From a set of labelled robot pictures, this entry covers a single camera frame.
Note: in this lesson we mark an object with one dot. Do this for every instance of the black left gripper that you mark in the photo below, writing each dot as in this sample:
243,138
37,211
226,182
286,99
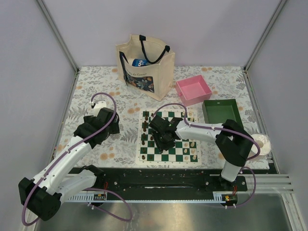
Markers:
114,129

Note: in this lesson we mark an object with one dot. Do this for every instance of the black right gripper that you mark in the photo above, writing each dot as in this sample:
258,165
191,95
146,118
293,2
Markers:
160,146

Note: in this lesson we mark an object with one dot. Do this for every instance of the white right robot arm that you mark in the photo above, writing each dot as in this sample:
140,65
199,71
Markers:
231,139

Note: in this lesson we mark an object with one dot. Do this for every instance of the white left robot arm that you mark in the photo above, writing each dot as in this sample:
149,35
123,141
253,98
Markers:
46,192

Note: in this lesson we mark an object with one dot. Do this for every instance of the green white chess board mat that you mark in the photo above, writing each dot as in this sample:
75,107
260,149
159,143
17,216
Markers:
184,153

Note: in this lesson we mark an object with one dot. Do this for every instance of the pink plastic box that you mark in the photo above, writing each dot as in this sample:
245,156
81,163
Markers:
193,90

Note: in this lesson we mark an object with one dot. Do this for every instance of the beige canvas tote bag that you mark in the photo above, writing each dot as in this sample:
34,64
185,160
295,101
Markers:
156,78

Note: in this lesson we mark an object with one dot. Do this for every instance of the green plastic tray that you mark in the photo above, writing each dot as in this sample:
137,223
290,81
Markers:
218,111

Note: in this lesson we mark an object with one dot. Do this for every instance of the blue white can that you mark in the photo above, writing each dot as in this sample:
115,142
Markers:
139,62

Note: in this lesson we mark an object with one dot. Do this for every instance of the toilet paper roll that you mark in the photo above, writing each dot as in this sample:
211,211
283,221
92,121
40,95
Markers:
264,143

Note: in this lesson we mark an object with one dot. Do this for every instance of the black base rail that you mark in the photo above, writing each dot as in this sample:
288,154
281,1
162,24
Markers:
148,185

